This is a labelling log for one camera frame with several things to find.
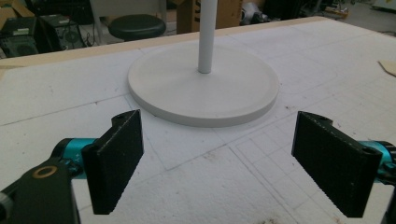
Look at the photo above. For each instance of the white table leg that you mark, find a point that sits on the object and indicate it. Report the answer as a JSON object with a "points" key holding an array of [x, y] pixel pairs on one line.
{"points": [[96, 18]]}

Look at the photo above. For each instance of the tan cardboard piece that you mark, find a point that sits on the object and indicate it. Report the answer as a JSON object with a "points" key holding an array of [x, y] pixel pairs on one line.
{"points": [[389, 67]]}

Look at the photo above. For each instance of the black round stool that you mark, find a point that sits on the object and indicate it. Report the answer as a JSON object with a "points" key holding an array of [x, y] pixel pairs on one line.
{"points": [[137, 26]]}

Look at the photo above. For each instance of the black electronic equipment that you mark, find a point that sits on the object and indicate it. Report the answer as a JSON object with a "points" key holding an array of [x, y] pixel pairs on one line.
{"points": [[34, 34]]}

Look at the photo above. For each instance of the white round-base stand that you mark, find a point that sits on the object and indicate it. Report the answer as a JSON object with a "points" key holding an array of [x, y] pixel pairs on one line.
{"points": [[204, 87]]}

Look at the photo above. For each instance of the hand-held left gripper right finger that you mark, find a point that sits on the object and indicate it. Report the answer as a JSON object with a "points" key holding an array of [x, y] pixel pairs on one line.
{"points": [[337, 165]]}

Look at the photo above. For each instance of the brown cardboard box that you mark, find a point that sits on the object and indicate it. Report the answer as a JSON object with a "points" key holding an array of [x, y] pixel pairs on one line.
{"points": [[208, 14]]}

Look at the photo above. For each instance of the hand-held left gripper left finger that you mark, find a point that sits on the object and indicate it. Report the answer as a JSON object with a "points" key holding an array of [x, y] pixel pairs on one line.
{"points": [[113, 161]]}

